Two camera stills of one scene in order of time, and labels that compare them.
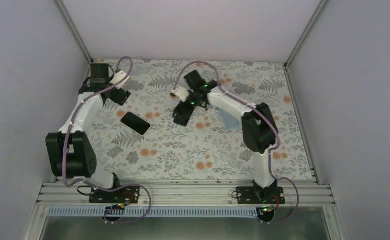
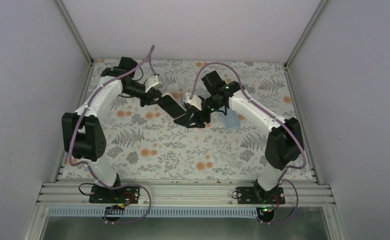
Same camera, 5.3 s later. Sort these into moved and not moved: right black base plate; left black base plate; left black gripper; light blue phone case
Moved: left black gripper
Not moved: left black base plate; right black base plate; light blue phone case
